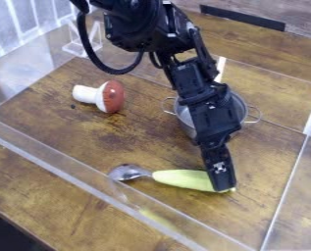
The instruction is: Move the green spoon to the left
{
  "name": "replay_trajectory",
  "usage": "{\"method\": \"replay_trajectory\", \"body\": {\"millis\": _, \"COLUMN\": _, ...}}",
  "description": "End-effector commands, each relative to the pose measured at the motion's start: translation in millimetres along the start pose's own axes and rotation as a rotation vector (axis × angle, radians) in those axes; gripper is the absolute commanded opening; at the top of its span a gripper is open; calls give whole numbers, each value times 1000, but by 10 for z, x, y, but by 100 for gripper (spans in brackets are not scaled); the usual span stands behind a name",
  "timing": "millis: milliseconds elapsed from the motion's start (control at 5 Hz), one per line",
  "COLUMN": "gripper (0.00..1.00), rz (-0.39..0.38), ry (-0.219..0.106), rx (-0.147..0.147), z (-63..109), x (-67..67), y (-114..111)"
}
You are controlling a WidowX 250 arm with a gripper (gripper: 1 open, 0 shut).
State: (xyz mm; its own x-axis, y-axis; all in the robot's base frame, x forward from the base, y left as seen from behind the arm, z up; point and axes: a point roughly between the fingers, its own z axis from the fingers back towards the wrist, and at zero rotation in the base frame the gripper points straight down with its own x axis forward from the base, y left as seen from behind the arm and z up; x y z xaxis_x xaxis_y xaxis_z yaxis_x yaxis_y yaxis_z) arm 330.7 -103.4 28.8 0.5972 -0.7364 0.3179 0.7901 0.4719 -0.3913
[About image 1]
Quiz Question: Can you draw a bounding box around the small steel pot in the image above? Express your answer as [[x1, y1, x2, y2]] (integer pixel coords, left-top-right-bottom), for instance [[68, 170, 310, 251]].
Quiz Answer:
[[161, 93, 263, 140]]

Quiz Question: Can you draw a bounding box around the green handled metal spoon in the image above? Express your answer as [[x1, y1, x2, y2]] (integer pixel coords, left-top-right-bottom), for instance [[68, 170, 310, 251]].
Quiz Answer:
[[106, 163, 239, 194]]

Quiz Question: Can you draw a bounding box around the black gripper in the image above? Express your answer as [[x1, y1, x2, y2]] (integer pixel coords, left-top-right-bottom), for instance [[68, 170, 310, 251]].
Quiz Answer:
[[177, 82, 243, 192]]

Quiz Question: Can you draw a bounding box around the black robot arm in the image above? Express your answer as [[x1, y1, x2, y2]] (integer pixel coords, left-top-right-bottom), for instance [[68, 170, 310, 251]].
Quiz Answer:
[[70, 0, 242, 192]]

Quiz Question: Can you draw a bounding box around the black strip on table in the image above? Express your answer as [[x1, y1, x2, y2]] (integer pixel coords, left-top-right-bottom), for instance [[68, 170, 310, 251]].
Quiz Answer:
[[200, 4, 286, 31]]

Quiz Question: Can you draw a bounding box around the clear acrylic front barrier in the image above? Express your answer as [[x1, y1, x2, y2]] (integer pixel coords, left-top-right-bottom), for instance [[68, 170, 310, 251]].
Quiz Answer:
[[0, 122, 255, 251]]

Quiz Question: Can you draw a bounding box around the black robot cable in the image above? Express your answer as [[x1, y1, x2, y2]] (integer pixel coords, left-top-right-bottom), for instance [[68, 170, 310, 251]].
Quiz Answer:
[[69, 0, 148, 75]]

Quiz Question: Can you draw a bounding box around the toy mushroom brown cap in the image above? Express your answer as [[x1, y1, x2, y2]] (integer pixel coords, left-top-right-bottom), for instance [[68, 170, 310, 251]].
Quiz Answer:
[[73, 80, 125, 114]]

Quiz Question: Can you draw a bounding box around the clear acrylic triangle stand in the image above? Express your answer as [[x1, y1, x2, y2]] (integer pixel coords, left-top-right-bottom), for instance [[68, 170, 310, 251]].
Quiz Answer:
[[62, 22, 102, 58]]

